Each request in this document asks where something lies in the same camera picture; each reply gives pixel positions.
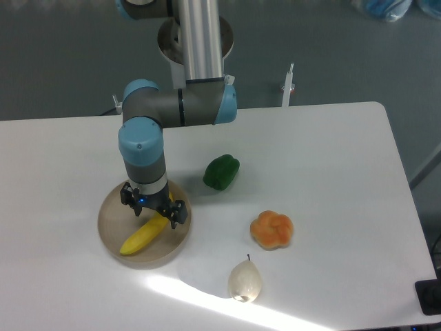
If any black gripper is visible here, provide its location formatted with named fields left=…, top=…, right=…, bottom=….
left=120, top=181, right=188, bottom=230

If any yellow banana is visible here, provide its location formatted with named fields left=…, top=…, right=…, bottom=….
left=119, top=212, right=170, bottom=256

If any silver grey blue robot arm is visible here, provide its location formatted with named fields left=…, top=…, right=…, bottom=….
left=115, top=1, right=237, bottom=228

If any beige round plate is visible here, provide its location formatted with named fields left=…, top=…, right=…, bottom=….
left=98, top=181, right=192, bottom=269

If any green bell pepper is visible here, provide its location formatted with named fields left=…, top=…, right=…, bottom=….
left=203, top=154, right=240, bottom=191

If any pale white pear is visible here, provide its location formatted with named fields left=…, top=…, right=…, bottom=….
left=227, top=254, right=263, bottom=303

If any orange knotted bread roll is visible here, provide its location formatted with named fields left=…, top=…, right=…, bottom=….
left=249, top=210, right=294, bottom=250

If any grey metal leg right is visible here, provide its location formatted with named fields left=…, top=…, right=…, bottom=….
left=409, top=143, right=441, bottom=190

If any black box at table edge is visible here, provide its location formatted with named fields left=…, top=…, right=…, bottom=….
left=415, top=279, right=440, bottom=316

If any blue plastic bag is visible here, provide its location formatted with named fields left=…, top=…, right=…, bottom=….
left=350, top=0, right=413, bottom=23

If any white metal frame bar left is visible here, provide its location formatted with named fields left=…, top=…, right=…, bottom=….
left=112, top=94, right=123, bottom=114

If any white metal post right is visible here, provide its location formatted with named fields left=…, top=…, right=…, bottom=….
left=281, top=63, right=295, bottom=108

